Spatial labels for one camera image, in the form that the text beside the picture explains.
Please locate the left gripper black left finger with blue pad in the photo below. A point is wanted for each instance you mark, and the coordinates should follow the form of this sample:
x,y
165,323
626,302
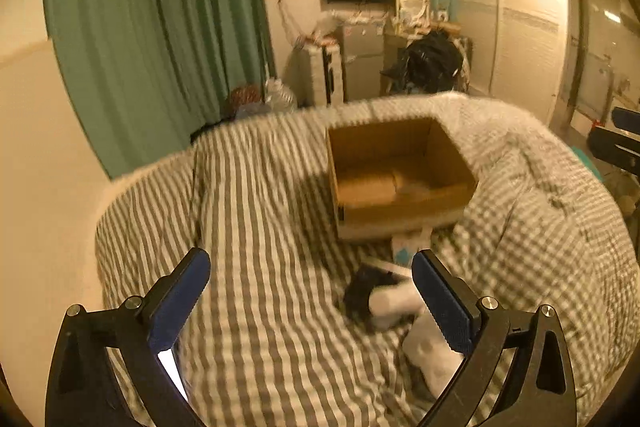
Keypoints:
x,y
82,387

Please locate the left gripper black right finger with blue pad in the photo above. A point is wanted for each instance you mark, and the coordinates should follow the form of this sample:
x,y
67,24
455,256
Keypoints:
x,y
539,387

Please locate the white sock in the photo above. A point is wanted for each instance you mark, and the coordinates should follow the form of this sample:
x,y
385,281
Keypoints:
x,y
425,347

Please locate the white purple cream tube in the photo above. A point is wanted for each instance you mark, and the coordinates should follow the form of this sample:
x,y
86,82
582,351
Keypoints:
x,y
387,267

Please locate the white plush toy blue star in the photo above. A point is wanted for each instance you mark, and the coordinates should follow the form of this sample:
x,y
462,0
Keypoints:
x,y
406,245

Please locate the black dome-shaped device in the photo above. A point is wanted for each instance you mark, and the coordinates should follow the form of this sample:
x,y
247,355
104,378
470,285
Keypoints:
x,y
358,293

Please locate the grey white checkered duvet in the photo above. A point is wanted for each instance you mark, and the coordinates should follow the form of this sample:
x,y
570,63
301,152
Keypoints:
x,y
268,344

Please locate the white louvered wardrobe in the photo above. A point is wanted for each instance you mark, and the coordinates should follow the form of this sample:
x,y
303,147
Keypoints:
x,y
519,50

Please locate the chair with black clothes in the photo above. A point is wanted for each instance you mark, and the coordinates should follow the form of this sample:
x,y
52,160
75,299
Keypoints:
x,y
430,64

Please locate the brown cardboard box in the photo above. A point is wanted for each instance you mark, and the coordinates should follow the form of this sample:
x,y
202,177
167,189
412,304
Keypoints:
x,y
396,176

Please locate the white dressing table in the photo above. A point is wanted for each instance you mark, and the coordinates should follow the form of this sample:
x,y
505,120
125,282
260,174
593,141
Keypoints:
x,y
395,41

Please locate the brown patterned bag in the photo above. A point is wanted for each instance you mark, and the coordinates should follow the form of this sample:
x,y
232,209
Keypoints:
x,y
245,100

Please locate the clear water jug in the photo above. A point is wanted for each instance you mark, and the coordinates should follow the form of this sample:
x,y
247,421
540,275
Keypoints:
x,y
278,96

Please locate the silver mini fridge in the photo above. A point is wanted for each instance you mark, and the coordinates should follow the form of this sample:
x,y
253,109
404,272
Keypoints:
x,y
362,53

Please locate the white suitcase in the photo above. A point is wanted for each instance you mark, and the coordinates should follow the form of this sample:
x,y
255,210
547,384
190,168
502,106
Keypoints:
x,y
321,74

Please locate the green curtain left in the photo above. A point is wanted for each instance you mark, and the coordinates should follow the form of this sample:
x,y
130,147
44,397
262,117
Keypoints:
x,y
144,75

